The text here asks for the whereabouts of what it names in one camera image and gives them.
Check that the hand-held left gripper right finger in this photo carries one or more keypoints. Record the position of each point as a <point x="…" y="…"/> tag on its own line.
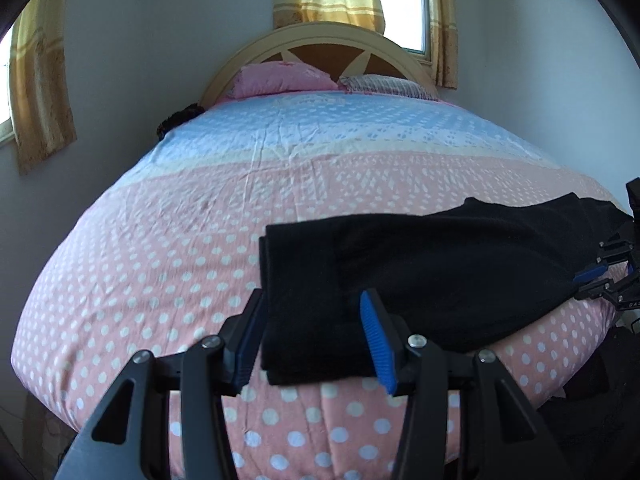
<point x="377" y="347"/>

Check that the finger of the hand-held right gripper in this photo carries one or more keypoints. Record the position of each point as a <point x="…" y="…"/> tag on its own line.
<point x="591" y="275"/>
<point x="597" y="290"/>

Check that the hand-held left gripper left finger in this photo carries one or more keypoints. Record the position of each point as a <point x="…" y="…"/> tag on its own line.
<point x="247" y="342"/>

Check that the black pants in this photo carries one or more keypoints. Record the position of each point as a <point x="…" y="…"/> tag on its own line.
<point x="450" y="270"/>

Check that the dark cloth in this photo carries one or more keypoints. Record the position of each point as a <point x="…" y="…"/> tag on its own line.
<point x="600" y="410"/>

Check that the pink and blue dotted bed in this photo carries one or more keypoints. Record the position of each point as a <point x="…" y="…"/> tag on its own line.
<point x="175" y="220"/>

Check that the black cloth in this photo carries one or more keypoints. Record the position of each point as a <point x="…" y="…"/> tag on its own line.
<point x="177" y="117"/>

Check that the striped pillow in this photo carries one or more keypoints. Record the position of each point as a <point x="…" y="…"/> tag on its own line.
<point x="390" y="85"/>

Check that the pink pillow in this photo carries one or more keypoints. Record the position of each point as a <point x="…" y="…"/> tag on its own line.
<point x="280" y="79"/>

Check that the cream wooden headboard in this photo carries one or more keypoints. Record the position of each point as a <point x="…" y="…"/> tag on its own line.
<point x="320" y="55"/>

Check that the window with grey frame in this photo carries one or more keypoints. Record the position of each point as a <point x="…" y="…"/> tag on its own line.
<point x="400" y="5"/>
<point x="4" y="90"/>

